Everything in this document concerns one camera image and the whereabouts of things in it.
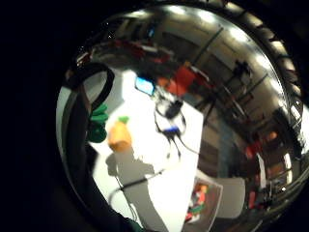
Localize green toy vegetable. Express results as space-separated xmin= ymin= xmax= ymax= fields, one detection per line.
xmin=86 ymin=103 xmax=110 ymax=144

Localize orange toy fruit green top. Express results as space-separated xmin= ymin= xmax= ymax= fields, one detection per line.
xmin=107 ymin=115 xmax=133 ymax=153

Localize tablet with blue screen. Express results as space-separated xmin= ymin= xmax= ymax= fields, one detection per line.
xmin=134 ymin=76 xmax=156 ymax=97

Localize blue and black adapter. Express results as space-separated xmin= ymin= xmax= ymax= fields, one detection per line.
xmin=162 ymin=126 xmax=182 ymax=137

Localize black electronic device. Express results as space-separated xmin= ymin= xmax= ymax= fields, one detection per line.
xmin=164 ymin=100 xmax=184 ymax=120

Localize red chair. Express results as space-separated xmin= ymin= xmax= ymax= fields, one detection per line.
xmin=166 ymin=66 xmax=196 ymax=98

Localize box of coloured toys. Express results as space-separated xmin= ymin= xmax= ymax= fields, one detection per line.
xmin=183 ymin=176 xmax=224 ymax=232

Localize grey chair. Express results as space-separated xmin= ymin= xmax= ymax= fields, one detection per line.
xmin=221 ymin=176 xmax=247 ymax=220

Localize thin black cable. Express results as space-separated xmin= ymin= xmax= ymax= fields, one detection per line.
xmin=108 ymin=168 xmax=166 ymax=202

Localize tangled black cables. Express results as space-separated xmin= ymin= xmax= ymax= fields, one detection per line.
xmin=153 ymin=96 xmax=201 ymax=160

